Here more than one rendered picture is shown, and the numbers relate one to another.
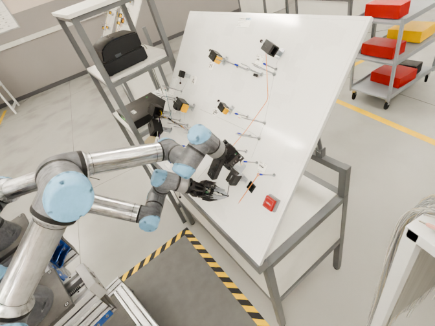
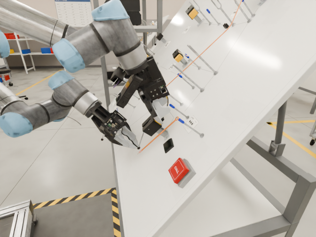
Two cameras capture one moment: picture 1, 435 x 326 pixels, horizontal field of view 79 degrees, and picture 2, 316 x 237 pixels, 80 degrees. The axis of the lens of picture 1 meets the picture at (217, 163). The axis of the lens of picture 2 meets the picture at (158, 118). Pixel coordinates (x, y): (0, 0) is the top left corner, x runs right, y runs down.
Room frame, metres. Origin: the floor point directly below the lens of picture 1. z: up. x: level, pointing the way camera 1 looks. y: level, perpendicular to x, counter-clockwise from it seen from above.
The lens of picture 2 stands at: (0.31, -0.16, 1.44)
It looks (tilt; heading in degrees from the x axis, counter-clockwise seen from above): 26 degrees down; 9
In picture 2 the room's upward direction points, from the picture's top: straight up
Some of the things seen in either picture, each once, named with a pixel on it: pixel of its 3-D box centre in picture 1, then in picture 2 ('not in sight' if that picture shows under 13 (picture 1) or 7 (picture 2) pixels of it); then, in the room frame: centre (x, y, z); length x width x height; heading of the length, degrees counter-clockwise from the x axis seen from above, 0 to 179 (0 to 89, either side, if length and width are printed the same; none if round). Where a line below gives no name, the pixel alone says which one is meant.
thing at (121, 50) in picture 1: (116, 51); (119, 12); (1.95, 0.40, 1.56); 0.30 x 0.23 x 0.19; 116
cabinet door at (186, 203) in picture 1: (187, 198); not in sight; (1.39, 0.29, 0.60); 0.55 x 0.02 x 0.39; 25
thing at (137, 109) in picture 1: (143, 110); (122, 70); (1.98, 0.42, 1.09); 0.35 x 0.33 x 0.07; 25
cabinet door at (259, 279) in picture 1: (233, 247); not in sight; (0.89, 0.07, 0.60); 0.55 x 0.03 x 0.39; 25
